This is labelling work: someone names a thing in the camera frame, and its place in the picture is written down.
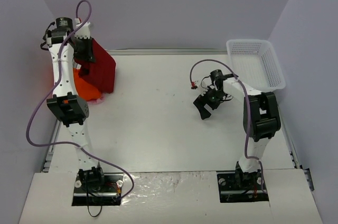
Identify dark red t-shirt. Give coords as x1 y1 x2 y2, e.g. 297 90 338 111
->
74 39 116 94

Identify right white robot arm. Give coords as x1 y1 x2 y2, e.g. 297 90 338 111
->
193 70 281 189

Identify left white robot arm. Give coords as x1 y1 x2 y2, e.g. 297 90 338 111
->
45 17 106 193

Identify folded orange t-shirt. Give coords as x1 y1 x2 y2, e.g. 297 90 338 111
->
73 68 102 102

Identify white plastic basket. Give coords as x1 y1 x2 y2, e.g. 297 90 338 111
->
226 39 286 92

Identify folded light pink t-shirt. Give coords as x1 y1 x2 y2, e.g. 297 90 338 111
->
93 96 105 104

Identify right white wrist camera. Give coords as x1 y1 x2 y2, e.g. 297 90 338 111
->
191 81 211 96

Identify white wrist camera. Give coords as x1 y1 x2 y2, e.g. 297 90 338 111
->
191 81 211 96
74 22 92 39

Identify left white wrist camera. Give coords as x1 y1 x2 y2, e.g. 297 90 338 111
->
74 22 92 39

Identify aluminium table frame rail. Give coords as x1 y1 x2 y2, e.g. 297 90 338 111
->
106 48 228 55

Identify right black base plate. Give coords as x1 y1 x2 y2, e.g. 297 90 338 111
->
217 171 269 203

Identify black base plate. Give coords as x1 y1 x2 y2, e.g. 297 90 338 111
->
72 174 123 207
217 171 269 203

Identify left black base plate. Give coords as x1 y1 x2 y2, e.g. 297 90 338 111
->
72 174 123 207

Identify thin black cable loop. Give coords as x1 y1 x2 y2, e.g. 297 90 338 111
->
86 189 104 220

